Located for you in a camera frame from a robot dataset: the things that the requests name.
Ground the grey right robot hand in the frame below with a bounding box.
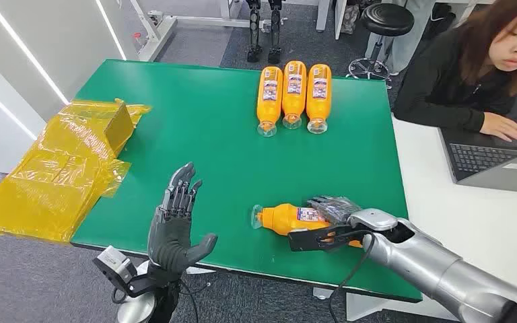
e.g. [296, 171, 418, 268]
[305, 195, 363, 225]

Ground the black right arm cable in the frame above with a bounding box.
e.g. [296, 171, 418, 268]
[327, 229, 378, 323]

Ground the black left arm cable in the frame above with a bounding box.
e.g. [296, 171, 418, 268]
[178, 278, 213, 323]

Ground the green table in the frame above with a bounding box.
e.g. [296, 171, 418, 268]
[69, 59, 423, 304]

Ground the black round stool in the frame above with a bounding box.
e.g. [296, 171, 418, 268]
[346, 3, 416, 84]

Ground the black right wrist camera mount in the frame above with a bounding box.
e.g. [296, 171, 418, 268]
[287, 224, 354, 253]

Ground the grey laptop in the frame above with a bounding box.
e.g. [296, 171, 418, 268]
[438, 127, 517, 196]

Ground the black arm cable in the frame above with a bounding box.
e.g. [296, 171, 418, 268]
[178, 278, 213, 323]
[327, 229, 378, 323]

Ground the person's hand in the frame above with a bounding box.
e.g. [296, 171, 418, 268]
[479, 111, 517, 143]

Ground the yellow film wrapped cardboard box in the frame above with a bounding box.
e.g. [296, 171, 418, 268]
[0, 98, 152, 244]

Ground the black robot leg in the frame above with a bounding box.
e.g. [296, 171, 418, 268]
[267, 0, 285, 65]
[245, 0, 263, 64]

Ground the white desk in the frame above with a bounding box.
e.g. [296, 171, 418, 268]
[344, 113, 517, 323]

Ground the orange juice bottle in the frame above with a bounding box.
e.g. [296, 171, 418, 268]
[256, 65, 284, 138]
[250, 203, 363, 249]
[306, 63, 333, 135]
[281, 60, 308, 131]

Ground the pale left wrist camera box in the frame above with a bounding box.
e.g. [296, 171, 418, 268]
[92, 245, 139, 296]

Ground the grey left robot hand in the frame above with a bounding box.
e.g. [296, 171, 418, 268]
[147, 162, 219, 280]

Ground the white metal stand frame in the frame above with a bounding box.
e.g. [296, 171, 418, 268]
[128, 0, 269, 63]

